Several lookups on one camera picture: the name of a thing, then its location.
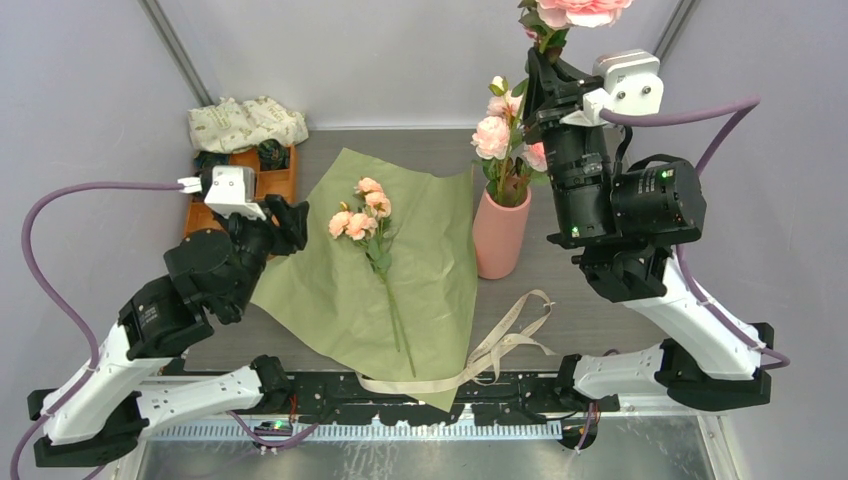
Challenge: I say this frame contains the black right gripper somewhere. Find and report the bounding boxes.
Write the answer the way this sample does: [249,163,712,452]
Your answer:
[519,44,613,242]

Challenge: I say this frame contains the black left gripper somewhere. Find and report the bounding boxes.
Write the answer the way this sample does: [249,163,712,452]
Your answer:
[221,194,313,316]

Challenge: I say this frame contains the deep pink flower stem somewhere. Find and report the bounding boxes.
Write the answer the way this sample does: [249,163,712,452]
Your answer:
[521,142,548,184]

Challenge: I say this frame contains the beige ribbon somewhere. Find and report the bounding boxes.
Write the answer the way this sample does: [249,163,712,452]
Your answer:
[356,289,557,396]

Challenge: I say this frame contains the pale pink single flower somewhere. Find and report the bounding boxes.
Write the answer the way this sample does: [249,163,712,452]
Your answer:
[471,75,531,207]

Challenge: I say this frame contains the orange and green wrapping paper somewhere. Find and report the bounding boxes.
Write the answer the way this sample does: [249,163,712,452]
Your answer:
[252,149,478,395]

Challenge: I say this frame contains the large pink peony stem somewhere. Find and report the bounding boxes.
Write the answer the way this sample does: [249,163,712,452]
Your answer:
[518,0,632,58]

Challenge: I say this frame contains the pink flower bouquet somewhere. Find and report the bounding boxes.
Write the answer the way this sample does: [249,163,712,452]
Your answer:
[327,177,417,378]

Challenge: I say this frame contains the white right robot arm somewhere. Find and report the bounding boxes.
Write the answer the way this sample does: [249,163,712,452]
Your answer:
[522,48,774,412]

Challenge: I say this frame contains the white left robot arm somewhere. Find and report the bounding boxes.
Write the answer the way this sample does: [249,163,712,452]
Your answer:
[27,195,309,468]

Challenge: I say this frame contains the pink cylindrical vase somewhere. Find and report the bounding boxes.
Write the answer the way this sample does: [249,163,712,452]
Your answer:
[472,190,532,280]

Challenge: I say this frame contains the orange wooden compartment tray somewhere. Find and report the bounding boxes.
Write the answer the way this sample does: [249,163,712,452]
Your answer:
[183,146,298,236]

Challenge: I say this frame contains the teal dark rolled item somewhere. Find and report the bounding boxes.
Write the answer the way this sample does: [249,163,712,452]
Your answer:
[193,151,231,171]

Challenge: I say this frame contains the dark green rolled item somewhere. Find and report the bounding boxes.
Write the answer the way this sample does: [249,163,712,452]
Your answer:
[256,139,290,171]

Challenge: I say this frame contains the cream printed cloth bag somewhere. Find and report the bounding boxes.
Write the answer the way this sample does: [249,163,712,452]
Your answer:
[187,96,309,154]

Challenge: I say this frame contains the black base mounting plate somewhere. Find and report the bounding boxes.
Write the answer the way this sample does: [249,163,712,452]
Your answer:
[227,370,622,429]

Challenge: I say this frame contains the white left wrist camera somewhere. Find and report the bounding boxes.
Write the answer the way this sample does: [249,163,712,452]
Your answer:
[177,165,267,220]

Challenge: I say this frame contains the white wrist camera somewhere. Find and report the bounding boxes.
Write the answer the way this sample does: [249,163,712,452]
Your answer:
[177,165,267,220]
[559,49,664,127]

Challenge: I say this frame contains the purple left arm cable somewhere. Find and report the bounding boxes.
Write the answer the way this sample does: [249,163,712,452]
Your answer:
[9,182,319,480]

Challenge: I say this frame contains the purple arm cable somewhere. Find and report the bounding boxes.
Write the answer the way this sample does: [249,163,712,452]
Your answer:
[574,93,791,453]
[9,182,319,480]

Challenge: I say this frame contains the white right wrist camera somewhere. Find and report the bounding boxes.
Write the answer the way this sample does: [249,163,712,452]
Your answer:
[559,49,664,127]

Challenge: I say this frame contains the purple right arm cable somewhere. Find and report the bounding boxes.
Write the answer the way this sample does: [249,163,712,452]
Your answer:
[574,93,791,453]

